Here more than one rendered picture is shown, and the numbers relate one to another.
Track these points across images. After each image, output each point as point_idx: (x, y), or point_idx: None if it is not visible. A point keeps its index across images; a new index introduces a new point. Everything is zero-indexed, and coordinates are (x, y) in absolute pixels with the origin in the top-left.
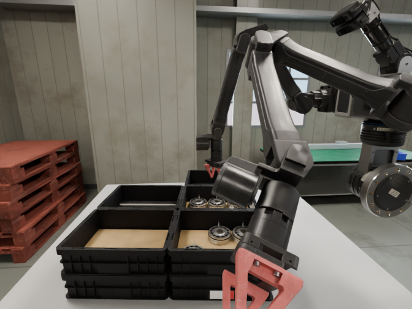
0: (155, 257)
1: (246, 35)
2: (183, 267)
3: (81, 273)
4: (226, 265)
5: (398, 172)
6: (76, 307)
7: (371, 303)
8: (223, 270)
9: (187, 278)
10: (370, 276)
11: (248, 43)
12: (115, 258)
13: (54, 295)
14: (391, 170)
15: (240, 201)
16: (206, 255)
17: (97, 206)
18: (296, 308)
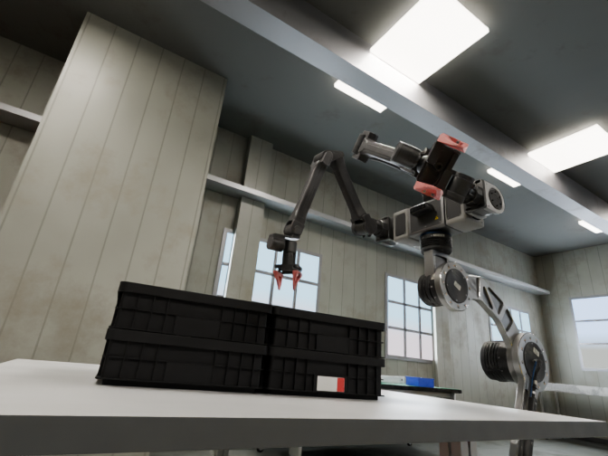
0: (257, 317)
1: (330, 153)
2: (289, 336)
3: (147, 329)
4: (337, 336)
5: (455, 268)
6: (123, 387)
7: (470, 405)
8: (334, 343)
9: (294, 351)
10: (458, 402)
11: (331, 159)
12: (204, 311)
13: (65, 382)
14: (451, 264)
15: (414, 155)
16: (318, 318)
17: None
18: (410, 403)
